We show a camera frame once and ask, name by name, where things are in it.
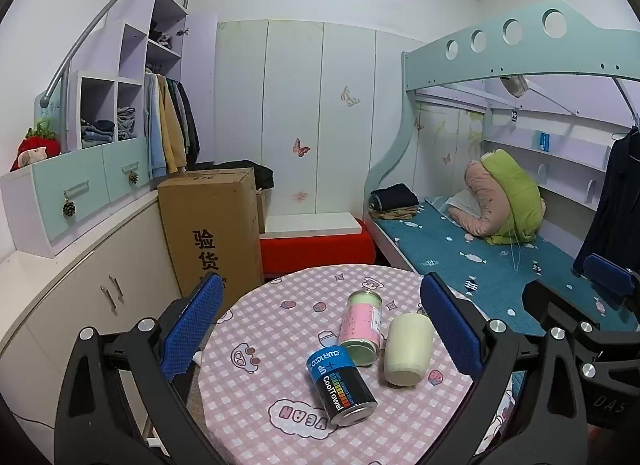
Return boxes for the folded beige clothes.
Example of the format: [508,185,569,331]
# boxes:
[368,205,419,220]

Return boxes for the pink and green can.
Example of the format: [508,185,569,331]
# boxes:
[338,289,384,368]

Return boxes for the white low cabinet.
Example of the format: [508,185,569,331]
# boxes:
[0,189,187,398]

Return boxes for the folded light jeans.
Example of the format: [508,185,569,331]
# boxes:
[117,107,137,140]

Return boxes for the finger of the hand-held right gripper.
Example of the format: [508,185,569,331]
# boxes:
[583,253,640,299]
[521,280,603,346]

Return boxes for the red strawberry plush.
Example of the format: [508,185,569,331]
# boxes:
[10,121,62,172]

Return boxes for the white pillow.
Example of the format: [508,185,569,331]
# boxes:
[444,189,482,222]

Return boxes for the yellow hanging jacket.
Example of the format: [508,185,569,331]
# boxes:
[156,74,189,175]

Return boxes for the green quilt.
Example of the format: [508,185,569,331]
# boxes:
[479,150,547,246]

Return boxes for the folded dark jeans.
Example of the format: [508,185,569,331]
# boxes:
[80,120,115,149]

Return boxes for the clothes in cabinet cubby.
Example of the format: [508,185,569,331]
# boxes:
[149,20,174,49]

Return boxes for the narrow teal drawer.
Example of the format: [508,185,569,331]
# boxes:
[102,137,152,206]

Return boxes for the red cloth covered bench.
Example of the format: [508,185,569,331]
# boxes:
[259,232,377,279]

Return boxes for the grey metal handrail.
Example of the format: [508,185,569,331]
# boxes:
[41,0,197,107]

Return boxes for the pale green cup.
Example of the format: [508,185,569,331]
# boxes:
[383,313,434,387]

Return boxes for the teal bunk bed frame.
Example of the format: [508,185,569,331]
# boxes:
[366,0,640,268]

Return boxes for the black and blue can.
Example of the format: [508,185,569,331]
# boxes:
[305,343,378,428]

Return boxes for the blue printed bed sheet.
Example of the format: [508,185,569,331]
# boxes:
[371,194,640,337]

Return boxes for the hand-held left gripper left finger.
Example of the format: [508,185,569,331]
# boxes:
[54,272,226,465]

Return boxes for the purple stair cabinet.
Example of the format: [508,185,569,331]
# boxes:
[0,0,219,259]

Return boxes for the pink checked tablecloth round table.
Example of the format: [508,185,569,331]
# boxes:
[197,263,522,465]

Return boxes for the white wardrobe doors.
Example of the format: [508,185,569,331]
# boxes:
[214,19,417,217]

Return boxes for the folded dark clothes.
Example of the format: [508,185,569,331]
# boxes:
[369,183,420,211]

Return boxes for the dark hanging jackets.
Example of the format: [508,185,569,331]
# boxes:
[167,78,201,168]

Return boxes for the dark hanging garment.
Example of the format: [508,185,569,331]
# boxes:
[572,126,640,280]

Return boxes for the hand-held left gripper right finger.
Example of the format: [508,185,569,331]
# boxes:
[419,272,589,465]

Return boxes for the black floor cable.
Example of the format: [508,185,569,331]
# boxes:
[9,411,57,430]

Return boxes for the wide teal drawer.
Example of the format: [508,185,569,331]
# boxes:
[31,152,112,244]

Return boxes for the grey hanging pouch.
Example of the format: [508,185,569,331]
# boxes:
[499,74,529,99]

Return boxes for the white board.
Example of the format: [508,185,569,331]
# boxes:
[263,212,365,240]

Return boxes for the light blue hanging shirt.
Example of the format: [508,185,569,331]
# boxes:
[144,71,168,180]

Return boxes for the black cloth bag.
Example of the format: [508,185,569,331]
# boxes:
[196,160,275,191]

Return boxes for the tall cardboard box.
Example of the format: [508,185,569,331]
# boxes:
[156,167,265,320]

